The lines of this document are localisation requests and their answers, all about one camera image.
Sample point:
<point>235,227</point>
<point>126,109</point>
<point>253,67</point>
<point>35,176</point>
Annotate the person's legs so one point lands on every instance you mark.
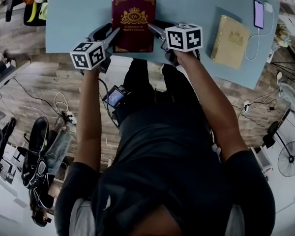
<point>147,82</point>

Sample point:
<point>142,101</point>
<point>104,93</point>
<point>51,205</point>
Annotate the black waist device with screen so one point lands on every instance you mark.
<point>114,97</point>

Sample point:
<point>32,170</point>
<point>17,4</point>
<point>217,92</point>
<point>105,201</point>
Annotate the tan book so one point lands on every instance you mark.
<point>231,43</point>

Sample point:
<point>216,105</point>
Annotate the black chair with backpack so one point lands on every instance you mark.
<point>37,156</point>

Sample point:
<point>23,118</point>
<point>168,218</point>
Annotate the black standing fan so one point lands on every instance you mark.
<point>291,158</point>

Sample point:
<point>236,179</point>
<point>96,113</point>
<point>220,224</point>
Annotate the person's black shirt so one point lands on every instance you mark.
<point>167,181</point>

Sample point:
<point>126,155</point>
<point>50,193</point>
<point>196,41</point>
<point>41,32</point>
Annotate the person's right forearm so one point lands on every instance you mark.
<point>211,107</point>

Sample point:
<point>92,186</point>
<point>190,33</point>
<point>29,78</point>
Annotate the maroon book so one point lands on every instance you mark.
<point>134,24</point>

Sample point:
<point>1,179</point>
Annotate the black office chair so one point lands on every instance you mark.
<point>0,144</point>

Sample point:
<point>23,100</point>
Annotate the white power strip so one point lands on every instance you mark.
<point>246,107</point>
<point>70,118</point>

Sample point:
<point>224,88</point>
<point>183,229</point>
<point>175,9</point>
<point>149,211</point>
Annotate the flower bouquet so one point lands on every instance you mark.
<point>284,34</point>

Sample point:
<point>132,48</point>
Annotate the yellow curved object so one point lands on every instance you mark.
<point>32,12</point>

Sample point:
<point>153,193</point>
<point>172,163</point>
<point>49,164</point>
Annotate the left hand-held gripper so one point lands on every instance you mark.
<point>87,56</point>

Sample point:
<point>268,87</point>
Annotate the person's left forearm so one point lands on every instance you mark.
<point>88,122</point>

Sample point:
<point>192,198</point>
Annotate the smartphone with lit screen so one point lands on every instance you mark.
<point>258,15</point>

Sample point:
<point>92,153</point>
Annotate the white charger plug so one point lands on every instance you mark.
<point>268,7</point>

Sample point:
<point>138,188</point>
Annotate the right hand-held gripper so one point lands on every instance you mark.
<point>184,38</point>

